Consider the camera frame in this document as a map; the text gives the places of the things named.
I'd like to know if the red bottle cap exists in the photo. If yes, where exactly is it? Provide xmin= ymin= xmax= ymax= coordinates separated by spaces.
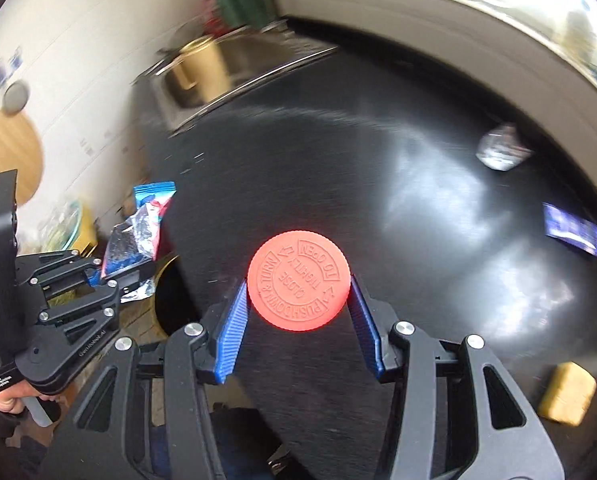
xmin=247 ymin=229 xmax=353 ymax=332

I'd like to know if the green-rimmed bowl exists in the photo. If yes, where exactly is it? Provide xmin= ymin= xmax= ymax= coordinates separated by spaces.
xmin=43 ymin=200 xmax=99 ymax=256

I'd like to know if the brass pot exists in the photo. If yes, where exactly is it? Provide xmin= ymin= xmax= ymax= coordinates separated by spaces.
xmin=171 ymin=37 xmax=229 ymax=108

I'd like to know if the yellow sponge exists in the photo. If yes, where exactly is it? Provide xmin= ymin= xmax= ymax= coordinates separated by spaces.
xmin=537 ymin=361 xmax=597 ymax=426

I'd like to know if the round wooden board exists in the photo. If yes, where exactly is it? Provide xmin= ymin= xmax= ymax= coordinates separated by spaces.
xmin=0 ymin=112 xmax=46 ymax=206

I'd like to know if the dark blue packet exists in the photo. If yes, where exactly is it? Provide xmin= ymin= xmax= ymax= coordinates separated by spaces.
xmin=543 ymin=202 xmax=597 ymax=253

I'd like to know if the black round bin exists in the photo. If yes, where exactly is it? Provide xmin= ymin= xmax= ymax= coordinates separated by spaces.
xmin=151 ymin=255 xmax=202 ymax=339

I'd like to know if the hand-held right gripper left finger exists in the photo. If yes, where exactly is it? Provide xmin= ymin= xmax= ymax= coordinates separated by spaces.
xmin=38 ymin=279 xmax=252 ymax=480

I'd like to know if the steel sink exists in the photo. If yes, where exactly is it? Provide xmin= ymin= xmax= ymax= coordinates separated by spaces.
xmin=151 ymin=35 xmax=340 ymax=134

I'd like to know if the person's left hand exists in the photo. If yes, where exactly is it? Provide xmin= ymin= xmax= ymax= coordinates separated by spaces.
xmin=0 ymin=382 xmax=46 ymax=418

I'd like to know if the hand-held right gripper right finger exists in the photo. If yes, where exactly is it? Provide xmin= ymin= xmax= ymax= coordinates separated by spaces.
xmin=347 ymin=275 xmax=566 ymax=480

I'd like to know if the crumpled silver foil wrapper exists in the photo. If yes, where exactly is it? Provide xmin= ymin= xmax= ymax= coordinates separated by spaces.
xmin=475 ymin=122 xmax=534 ymax=171

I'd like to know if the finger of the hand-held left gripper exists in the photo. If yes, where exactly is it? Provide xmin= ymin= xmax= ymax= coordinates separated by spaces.
xmin=17 ymin=249 xmax=104 ymax=293
xmin=37 ymin=272 xmax=156 ymax=326

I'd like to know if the blue snack wrapper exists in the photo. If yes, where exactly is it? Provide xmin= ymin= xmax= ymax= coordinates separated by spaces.
xmin=101 ymin=182 xmax=178 ymax=303

